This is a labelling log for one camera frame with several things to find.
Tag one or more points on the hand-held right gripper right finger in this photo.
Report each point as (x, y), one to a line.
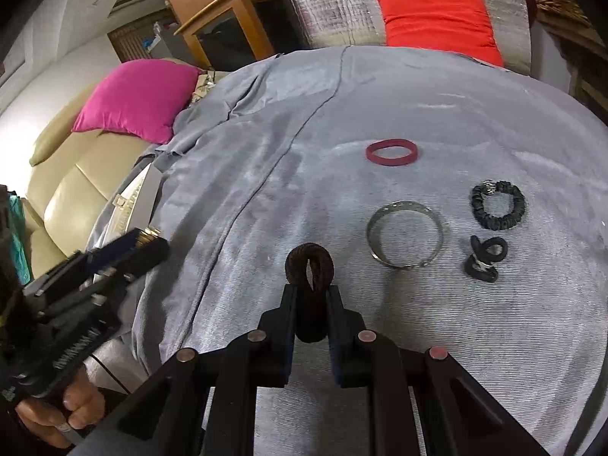
(335, 342)

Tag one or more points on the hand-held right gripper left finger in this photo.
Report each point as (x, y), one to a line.
(288, 337)

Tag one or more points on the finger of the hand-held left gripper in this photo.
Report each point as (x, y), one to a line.
(147, 256)
(116, 249)

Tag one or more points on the silver bangle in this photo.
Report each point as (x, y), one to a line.
(371, 235)

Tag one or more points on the black scrunchie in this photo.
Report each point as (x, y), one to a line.
(477, 205)

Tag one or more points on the person's left hand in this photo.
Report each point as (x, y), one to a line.
(80, 399)

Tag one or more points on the beige leather sofa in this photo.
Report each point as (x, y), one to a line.
(80, 185)

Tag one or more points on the teal cloth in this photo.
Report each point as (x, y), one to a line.
(19, 242)

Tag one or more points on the grey blanket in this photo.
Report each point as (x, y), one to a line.
(266, 199)

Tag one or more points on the pink cushion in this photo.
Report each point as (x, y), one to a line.
(133, 99)

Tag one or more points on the beige fringed cloth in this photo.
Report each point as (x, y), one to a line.
(202, 88)

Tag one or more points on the brown slatted panel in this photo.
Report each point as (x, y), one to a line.
(130, 42)

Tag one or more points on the wooden cabinet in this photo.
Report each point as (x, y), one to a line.
(247, 9)

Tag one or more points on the silver foil sheet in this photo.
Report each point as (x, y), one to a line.
(332, 0)

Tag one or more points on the red cushion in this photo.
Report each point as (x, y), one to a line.
(437, 19)

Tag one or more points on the wicker furniture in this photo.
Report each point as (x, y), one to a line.
(570, 4)

